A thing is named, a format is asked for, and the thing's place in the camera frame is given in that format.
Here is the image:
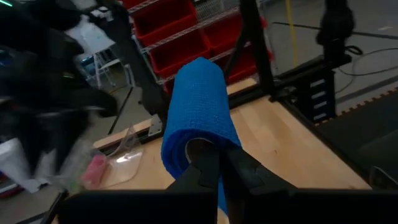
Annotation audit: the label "clear plastic container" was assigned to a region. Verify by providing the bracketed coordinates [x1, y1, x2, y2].
[46, 124, 144, 194]

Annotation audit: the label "black table-level camera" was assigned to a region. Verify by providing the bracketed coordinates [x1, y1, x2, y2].
[315, 0, 355, 68]

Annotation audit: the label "pink bandage roll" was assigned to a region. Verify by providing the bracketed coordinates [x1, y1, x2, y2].
[80, 154, 108, 187]

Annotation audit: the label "red storage bin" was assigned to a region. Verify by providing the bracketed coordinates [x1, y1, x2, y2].
[201, 12, 268, 52]
[214, 46, 274, 85]
[148, 29, 213, 79]
[132, 0, 198, 47]

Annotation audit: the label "black aluminium table frame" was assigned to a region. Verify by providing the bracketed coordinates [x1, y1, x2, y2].
[226, 0, 374, 187]

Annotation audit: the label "long thin floor cable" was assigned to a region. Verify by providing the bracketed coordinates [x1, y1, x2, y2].
[335, 46, 398, 94]

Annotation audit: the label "white table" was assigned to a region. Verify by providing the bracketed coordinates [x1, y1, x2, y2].
[65, 15, 136, 91]

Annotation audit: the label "black vented box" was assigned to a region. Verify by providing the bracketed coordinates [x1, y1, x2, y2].
[298, 68, 337, 123]

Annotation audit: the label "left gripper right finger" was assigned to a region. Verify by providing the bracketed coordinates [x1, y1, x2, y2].
[224, 147, 296, 191]

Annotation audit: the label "metal wire shelf rack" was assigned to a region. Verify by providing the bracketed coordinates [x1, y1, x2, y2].
[127, 0, 274, 94]

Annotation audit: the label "blue elastic bandage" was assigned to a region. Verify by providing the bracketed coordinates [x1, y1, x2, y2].
[160, 57, 243, 215]

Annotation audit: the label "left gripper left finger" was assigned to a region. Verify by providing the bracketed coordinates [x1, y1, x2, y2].
[167, 139, 220, 191]

